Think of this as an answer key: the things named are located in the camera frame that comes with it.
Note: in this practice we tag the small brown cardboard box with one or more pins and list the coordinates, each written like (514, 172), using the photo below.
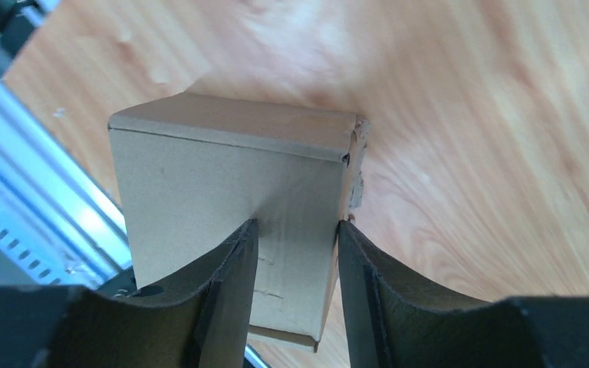
(192, 168)

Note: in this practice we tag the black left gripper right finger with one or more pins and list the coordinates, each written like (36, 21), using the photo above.
(396, 317)

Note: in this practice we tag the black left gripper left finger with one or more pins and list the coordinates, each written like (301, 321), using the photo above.
(196, 317)

